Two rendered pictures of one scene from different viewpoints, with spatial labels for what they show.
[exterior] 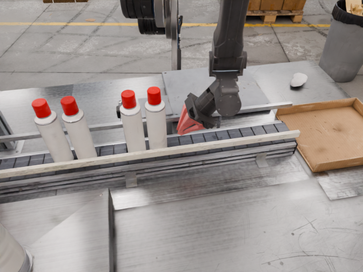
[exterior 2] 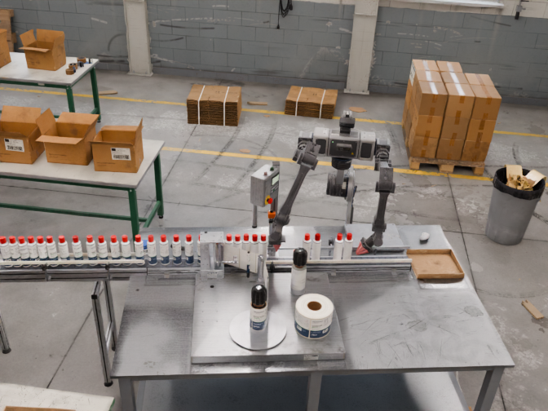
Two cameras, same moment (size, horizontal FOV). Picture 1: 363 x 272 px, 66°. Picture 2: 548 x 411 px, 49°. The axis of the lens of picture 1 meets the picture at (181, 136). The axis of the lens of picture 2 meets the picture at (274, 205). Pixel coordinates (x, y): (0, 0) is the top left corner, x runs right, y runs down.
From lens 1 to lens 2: 3.05 m
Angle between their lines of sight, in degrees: 13
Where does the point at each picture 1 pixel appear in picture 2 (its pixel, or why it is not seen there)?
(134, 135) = (338, 252)
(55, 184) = not seen: hidden behind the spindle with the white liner
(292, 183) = (406, 281)
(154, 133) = (346, 252)
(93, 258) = (325, 290)
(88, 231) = (321, 284)
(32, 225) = not seen: hidden behind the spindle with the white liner
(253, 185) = (388, 280)
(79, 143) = (316, 252)
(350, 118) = (445, 258)
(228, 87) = (377, 236)
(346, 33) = (503, 200)
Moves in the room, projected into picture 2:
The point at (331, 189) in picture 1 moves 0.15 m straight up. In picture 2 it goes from (422, 285) to (427, 266)
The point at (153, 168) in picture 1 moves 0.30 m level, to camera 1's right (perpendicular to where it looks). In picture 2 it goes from (343, 268) to (391, 273)
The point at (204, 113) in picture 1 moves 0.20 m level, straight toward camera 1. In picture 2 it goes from (369, 245) to (365, 264)
